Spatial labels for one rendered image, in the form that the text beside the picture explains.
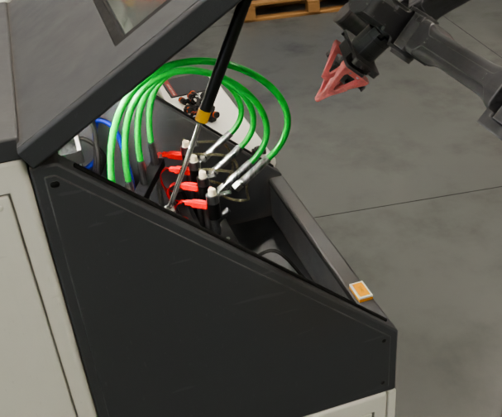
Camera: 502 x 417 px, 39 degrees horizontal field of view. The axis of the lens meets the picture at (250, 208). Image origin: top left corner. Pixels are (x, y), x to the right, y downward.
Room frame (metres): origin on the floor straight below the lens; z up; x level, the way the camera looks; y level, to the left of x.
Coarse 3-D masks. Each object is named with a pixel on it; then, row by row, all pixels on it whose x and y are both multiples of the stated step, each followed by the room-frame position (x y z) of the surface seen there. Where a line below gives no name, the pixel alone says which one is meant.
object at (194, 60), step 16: (176, 64) 1.25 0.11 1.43; (192, 64) 1.26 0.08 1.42; (208, 64) 1.27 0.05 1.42; (144, 80) 1.24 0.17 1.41; (256, 80) 1.30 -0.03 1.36; (128, 96) 1.23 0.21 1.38; (288, 112) 1.31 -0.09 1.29; (112, 128) 1.22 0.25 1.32; (288, 128) 1.31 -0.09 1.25; (112, 144) 1.22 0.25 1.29; (112, 160) 1.22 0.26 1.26; (112, 176) 1.21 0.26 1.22
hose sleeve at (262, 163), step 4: (264, 156) 1.30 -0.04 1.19; (260, 160) 1.30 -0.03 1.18; (264, 160) 1.29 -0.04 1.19; (268, 160) 1.29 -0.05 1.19; (256, 164) 1.29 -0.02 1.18; (260, 164) 1.29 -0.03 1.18; (264, 164) 1.29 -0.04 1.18; (252, 168) 1.29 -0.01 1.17; (256, 168) 1.29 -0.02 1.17; (260, 168) 1.29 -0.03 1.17; (248, 172) 1.29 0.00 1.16; (252, 172) 1.28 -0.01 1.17; (256, 172) 1.28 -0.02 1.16; (244, 176) 1.28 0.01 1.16; (248, 176) 1.28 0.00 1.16; (252, 176) 1.28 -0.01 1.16; (240, 180) 1.28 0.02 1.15; (244, 180) 1.28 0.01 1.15; (248, 180) 1.28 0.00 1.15; (244, 184) 1.28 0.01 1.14
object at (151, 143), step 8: (152, 96) 1.48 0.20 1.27; (152, 104) 1.48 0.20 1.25; (240, 104) 1.53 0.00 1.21; (152, 112) 1.48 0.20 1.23; (240, 112) 1.53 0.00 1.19; (240, 120) 1.53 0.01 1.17; (152, 128) 1.48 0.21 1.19; (232, 128) 1.53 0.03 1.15; (152, 136) 1.48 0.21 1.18; (224, 136) 1.52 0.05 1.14; (232, 136) 1.53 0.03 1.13; (152, 144) 1.47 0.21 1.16; (216, 144) 1.52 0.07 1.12; (152, 152) 1.47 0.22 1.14; (208, 152) 1.51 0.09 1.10; (152, 160) 1.47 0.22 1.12
